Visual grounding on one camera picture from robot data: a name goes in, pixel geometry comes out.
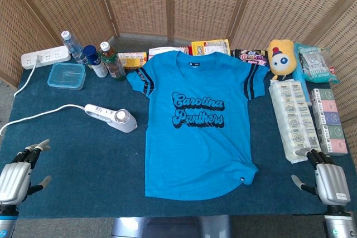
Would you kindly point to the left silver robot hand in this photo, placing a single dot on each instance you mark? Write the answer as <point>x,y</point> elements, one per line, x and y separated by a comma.
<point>14,178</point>

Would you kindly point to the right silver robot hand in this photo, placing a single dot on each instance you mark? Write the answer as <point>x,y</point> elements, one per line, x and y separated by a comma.
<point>332,182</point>

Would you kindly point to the white handheld steamer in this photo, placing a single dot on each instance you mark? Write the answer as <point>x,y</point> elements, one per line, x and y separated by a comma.
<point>124,125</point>

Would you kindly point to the blue Carolina Panthers T-shirt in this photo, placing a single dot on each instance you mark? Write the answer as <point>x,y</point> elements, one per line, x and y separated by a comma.
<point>200,151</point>

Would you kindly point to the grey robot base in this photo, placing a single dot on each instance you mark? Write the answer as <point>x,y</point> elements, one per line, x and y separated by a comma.
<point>170,227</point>

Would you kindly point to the pastel multicolour tissue pack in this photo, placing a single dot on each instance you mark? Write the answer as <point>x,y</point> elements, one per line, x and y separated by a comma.
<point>330,121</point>

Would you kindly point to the dark teal table carpet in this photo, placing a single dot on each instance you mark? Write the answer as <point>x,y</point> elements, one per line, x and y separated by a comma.
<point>83,171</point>

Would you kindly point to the long white tissue pack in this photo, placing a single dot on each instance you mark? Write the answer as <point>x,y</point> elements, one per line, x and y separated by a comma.
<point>295,121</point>

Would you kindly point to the light blue wrapped pack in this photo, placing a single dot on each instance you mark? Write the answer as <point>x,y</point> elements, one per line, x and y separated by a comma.
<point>301,82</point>

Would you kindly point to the clear blue-lidded food container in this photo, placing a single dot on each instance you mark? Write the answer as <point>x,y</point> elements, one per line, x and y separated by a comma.
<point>67,76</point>

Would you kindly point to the clear bag of teal packets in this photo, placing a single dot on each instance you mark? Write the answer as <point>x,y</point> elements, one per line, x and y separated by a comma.
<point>318,65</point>

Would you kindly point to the white power strip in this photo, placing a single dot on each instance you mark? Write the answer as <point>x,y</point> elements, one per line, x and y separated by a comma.
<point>50,55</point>

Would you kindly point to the yellow plush toy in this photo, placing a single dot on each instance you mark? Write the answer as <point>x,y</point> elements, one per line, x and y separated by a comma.
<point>281,58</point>

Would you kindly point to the white bottle with blue cap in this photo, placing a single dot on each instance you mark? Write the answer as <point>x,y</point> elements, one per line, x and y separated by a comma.
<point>97,65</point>

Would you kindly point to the clear water bottle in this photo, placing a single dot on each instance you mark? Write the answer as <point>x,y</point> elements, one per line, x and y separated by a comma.
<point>74,47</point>

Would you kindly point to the dark sanitary pad pack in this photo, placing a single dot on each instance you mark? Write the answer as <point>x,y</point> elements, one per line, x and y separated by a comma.
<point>251,57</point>

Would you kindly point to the green-label tea bottle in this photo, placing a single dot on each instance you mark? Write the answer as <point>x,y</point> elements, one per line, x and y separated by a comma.
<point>113,63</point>

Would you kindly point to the small yellow carton box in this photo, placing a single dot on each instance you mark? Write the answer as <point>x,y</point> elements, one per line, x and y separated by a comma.
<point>132,59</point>

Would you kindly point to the yellow snack bag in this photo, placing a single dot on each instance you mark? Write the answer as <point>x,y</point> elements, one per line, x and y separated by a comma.
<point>212,47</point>

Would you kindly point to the white flat packet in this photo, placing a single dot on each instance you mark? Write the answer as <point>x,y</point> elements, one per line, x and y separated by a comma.
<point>161,52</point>

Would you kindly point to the wicker folding screen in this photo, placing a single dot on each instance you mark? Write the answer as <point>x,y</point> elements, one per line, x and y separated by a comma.
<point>206,1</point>

